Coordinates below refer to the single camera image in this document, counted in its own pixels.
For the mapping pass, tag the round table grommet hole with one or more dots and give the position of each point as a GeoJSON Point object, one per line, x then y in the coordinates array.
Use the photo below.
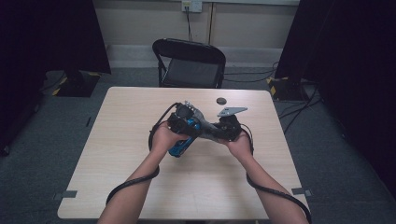
{"type": "Point", "coordinates": [221, 101]}

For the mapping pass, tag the vertical wall conduit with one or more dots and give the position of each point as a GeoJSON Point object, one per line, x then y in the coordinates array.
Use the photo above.
{"type": "Point", "coordinates": [211, 23]}

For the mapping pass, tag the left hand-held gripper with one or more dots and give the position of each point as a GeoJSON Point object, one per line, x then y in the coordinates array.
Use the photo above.
{"type": "Point", "coordinates": [180, 119]}

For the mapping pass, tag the white wall socket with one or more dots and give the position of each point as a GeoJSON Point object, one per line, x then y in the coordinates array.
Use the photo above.
{"type": "Point", "coordinates": [192, 6]}

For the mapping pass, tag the blue toy car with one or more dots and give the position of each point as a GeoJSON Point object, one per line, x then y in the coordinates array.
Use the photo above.
{"type": "Point", "coordinates": [183, 146]}

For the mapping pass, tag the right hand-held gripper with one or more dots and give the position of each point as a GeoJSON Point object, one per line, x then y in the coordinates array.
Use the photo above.
{"type": "Point", "coordinates": [232, 126]}

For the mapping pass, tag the person's left hand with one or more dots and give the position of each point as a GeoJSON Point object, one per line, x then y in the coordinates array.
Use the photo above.
{"type": "Point", "coordinates": [166, 138]}

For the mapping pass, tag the stand base with striped tape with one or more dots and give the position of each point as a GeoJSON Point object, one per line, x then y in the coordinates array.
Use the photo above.
{"type": "Point", "coordinates": [77, 85]}
{"type": "Point", "coordinates": [286, 88]}

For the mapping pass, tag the person's right hand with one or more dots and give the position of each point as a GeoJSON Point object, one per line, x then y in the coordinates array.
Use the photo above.
{"type": "Point", "coordinates": [239, 146]}

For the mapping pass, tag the black folding chair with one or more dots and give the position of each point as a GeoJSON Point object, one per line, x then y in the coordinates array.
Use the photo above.
{"type": "Point", "coordinates": [190, 73]}

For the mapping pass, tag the black curtain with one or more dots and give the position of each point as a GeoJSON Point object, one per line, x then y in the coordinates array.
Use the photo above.
{"type": "Point", "coordinates": [37, 46]}
{"type": "Point", "coordinates": [351, 62]}

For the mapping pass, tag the grey tape strip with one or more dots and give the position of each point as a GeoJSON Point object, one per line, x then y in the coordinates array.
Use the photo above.
{"type": "Point", "coordinates": [300, 191]}
{"type": "Point", "coordinates": [67, 194]}

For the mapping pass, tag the grey cloth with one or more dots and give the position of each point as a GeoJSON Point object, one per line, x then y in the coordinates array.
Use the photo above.
{"type": "Point", "coordinates": [208, 129]}

